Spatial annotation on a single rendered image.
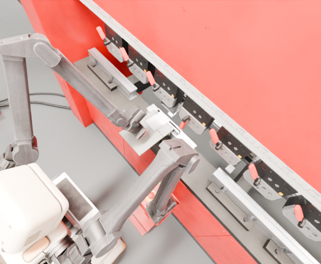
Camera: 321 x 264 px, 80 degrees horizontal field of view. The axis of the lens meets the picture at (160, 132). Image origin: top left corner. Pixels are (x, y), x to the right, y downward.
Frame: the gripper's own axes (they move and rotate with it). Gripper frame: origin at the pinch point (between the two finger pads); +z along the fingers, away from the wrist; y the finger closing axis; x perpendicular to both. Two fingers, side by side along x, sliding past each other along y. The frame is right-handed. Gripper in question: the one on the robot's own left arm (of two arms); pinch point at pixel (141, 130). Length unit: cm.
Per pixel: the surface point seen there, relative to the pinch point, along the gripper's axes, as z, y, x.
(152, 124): 5.7, -0.1, -6.1
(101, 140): 86, 61, 53
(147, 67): -17.3, 13.5, -26.4
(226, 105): -29, -28, -33
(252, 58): -45, -27, -43
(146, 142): 0.7, -6.7, 2.8
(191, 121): -10.2, -19.4, -21.8
